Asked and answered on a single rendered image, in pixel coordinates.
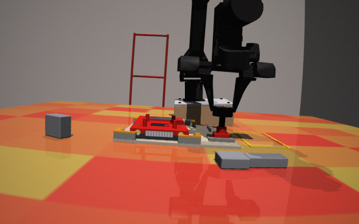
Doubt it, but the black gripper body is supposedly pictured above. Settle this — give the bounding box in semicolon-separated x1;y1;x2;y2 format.
177;29;276;78

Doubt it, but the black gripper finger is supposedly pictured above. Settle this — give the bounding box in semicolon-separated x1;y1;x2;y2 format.
196;74;214;111
233;77;256;112

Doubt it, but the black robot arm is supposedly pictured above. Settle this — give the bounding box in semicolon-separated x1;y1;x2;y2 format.
179;0;264;101

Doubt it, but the black wheel with grey hub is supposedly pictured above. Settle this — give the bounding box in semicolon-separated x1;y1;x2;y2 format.
213;106;234;117

